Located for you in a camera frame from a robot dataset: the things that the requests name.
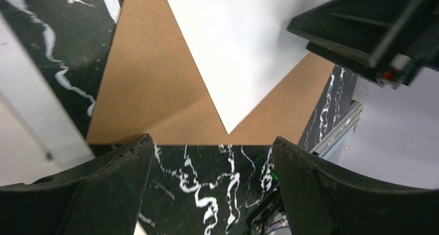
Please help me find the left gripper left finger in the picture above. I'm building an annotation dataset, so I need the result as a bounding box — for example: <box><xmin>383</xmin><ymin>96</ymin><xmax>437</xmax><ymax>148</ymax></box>
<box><xmin>1</xmin><ymin>134</ymin><xmax>154</xmax><ymax>234</ymax></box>

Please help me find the white mat board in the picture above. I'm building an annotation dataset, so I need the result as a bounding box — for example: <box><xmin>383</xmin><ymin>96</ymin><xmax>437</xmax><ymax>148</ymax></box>
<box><xmin>1</xmin><ymin>18</ymin><xmax>94</xmax><ymax>185</ymax></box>

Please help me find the brown cardboard backing board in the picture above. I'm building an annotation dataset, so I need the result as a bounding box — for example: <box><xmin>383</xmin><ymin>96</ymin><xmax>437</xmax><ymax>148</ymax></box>
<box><xmin>86</xmin><ymin>0</ymin><xmax>334</xmax><ymax>145</ymax></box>

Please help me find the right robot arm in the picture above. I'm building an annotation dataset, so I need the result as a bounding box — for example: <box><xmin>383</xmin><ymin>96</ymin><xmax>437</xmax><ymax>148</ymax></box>
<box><xmin>287</xmin><ymin>0</ymin><xmax>438</xmax><ymax>89</ymax></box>

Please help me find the aluminium rail front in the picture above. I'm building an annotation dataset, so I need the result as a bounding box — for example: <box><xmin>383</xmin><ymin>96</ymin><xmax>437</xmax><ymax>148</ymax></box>
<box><xmin>311</xmin><ymin>100</ymin><xmax>363</xmax><ymax>166</ymax></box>

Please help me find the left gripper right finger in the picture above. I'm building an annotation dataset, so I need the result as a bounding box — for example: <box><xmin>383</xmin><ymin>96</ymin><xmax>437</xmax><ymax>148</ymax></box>
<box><xmin>272</xmin><ymin>137</ymin><xmax>438</xmax><ymax>234</ymax></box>

